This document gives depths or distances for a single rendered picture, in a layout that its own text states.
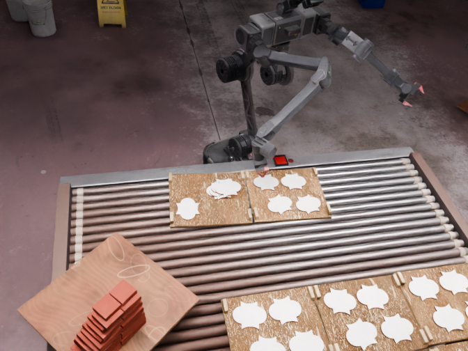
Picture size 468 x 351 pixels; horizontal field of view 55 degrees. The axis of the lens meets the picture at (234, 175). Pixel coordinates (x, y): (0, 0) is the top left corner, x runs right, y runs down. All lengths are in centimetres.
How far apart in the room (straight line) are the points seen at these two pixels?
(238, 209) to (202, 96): 237
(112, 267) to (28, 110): 274
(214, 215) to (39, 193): 182
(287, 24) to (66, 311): 185
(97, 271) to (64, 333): 28
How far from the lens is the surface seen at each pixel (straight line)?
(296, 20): 271
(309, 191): 247
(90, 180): 250
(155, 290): 193
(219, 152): 359
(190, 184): 241
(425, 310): 226
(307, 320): 205
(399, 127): 470
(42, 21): 546
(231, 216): 228
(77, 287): 198
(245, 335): 197
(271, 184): 245
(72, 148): 404
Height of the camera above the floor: 273
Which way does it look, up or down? 47 degrees down
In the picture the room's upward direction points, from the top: 8 degrees clockwise
